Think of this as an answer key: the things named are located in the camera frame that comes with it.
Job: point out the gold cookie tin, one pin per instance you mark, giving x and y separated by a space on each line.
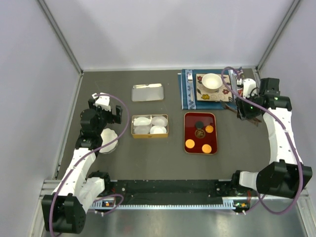
145 136

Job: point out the white paper cup front-right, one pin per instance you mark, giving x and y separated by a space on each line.
156 129

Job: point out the silver fork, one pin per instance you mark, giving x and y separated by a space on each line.
190 81

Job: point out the white paper cup back-left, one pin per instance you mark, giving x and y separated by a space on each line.
142 121

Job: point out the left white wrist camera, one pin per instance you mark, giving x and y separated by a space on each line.
102 101

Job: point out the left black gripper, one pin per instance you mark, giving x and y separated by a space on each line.
116 118

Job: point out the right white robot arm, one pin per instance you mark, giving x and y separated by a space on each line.
281 177

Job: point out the black cookie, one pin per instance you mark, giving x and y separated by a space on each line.
199 125

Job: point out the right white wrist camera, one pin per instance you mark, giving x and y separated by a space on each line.
247 88

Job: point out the left aluminium frame post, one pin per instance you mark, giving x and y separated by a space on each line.
60 36

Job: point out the white bowl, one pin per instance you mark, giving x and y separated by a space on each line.
212 81

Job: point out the right aluminium frame post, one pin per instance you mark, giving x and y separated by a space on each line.
285 21

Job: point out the orange cookie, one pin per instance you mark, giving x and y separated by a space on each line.
189 143
206 148
209 129

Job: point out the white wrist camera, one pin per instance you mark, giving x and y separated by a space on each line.
102 101
247 88

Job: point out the white paper cup back-right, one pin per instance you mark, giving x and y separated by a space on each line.
159 121

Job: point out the silver tin lid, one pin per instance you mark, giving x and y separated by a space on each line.
147 92

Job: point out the white paper cup front-left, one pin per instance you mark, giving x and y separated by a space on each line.
142 130

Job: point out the white scalloped dish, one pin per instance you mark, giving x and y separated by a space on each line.
108 135

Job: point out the red lacquer tray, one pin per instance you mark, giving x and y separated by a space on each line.
200 136

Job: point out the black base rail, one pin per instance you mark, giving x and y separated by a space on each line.
171 192

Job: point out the blue cloth napkin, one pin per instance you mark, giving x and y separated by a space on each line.
184 86

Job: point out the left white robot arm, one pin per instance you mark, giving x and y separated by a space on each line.
64 211

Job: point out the patterned colourful cloth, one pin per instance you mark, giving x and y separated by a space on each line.
236 78

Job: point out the metal tongs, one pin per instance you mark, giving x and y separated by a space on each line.
254 121

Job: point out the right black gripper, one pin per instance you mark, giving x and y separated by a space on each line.
241 105

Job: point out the aluminium frame post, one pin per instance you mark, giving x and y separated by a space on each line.
285 21
60 36

